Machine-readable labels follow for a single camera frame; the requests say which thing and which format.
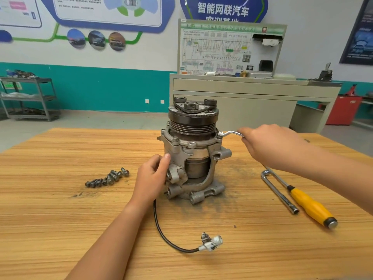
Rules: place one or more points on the white infographic wall panel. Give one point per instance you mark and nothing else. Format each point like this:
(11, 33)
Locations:
(17, 8)

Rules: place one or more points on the person's right hand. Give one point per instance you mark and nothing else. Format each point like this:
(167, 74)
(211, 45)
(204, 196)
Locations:
(274, 147)

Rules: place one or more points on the blue rounded infographic panel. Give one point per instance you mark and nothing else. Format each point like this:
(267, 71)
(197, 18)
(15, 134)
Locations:
(87, 11)

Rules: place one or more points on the person's left forearm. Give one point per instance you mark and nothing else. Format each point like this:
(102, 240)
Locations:
(108, 245)

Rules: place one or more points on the red cabinet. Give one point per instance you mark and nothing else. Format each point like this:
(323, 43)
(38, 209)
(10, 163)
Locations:
(344, 110)

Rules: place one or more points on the silver combination wrench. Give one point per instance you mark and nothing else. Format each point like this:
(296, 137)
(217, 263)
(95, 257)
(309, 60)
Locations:
(228, 133)

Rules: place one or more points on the beige workbench cabinet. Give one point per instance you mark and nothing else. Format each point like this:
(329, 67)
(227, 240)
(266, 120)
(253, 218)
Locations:
(256, 102)

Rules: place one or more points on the white wiring display board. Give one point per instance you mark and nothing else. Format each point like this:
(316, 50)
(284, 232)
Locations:
(210, 49)

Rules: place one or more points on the person's left hand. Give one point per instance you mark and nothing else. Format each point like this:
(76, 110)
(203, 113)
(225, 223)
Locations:
(148, 183)

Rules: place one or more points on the dark round table grommet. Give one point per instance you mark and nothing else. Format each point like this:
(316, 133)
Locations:
(160, 137)

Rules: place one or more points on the blue hexagon wall sign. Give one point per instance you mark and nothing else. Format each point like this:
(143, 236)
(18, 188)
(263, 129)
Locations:
(224, 5)

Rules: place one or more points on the small black device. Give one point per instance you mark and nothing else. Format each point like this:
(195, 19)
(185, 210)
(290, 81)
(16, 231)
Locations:
(324, 74)

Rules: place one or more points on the silver L-shaped socket wrench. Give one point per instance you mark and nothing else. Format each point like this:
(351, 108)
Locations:
(280, 194)

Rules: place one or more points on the grey metal shelf cart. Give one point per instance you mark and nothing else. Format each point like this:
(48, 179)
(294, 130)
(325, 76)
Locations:
(29, 99)

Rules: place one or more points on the grey metal compressor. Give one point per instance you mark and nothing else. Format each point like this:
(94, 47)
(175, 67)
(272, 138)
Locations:
(195, 148)

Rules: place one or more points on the round photo wall decal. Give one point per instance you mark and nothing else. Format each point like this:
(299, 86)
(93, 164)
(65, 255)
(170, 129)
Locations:
(117, 41)
(76, 38)
(97, 39)

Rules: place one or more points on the dark wall poster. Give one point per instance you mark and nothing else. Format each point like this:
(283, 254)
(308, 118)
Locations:
(358, 35)

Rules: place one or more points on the person's right forearm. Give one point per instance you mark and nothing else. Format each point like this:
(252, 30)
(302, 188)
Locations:
(341, 177)

